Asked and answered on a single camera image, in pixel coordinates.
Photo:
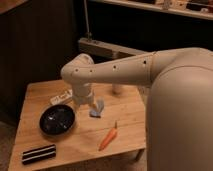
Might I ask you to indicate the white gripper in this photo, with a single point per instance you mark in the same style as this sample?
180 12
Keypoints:
83 94

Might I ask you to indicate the orange pepper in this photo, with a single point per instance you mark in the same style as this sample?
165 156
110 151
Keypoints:
111 135

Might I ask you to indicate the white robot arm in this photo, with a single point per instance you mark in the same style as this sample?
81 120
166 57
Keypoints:
179 109

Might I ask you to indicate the translucent plastic cup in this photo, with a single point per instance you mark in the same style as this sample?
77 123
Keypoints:
117 89

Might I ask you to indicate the white tube bottle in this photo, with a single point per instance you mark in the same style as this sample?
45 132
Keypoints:
63 98

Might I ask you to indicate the black bowl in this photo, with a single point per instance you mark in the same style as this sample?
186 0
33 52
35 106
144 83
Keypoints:
57 119

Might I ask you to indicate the long shelf bench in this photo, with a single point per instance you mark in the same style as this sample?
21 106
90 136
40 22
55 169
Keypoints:
107 50

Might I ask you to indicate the wooden table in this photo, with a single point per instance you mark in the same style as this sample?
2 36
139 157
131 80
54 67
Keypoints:
83 140

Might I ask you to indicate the metal pole stand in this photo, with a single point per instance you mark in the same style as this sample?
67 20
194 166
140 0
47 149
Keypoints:
88 32

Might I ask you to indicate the black white striped block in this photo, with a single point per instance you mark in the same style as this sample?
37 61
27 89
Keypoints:
38 154

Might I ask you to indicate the upper shelf with items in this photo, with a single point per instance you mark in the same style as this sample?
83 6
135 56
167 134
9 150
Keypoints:
200 9

